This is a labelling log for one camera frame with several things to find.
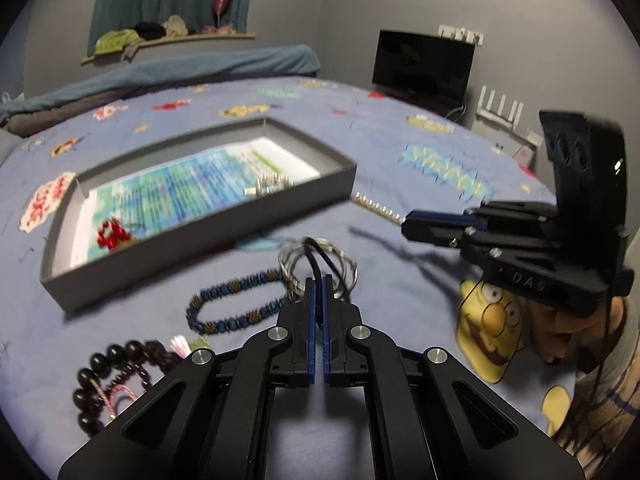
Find grey cardboard box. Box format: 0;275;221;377
40;116;359;312

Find silver wire bangles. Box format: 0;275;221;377
277;239;360;302

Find person's right hand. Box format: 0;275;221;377
531;297;627;367

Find blue bead bracelet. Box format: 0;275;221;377
185;268;304;337

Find black garment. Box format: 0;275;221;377
132;21;169;41

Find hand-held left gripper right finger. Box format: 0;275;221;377
322;275;585;480

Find white router with antennas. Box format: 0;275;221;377
473;85;527;134

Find small dark bead bracelet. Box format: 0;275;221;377
97;364;154;414

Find black cord necklace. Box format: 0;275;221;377
302;236;337;282

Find white pearl bracelet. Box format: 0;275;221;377
350;192;404;225

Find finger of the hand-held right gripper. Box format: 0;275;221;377
404;200;558;233
401;218;558;281

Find large black bead bracelet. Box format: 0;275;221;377
73;339;174;437

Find beige garment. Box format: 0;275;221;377
162;15;197;39

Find red bead bracelet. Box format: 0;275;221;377
97;218;137;252

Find white box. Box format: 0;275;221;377
472;112;544;167

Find window sill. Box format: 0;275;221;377
80;32;256;66

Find teal blanket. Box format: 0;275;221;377
0;44;322;122

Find white wall power strip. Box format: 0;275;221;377
437;23;485;47

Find person's right forearm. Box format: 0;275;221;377
550;305;640;480

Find black flat screen television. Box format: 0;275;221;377
372;29;476;106

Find grey blanket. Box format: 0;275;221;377
0;87;152;137

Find green garment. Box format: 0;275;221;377
94;30;141;55

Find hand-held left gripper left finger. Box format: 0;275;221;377
56;276;321;480

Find printed paper sheet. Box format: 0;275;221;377
70;141;321;268

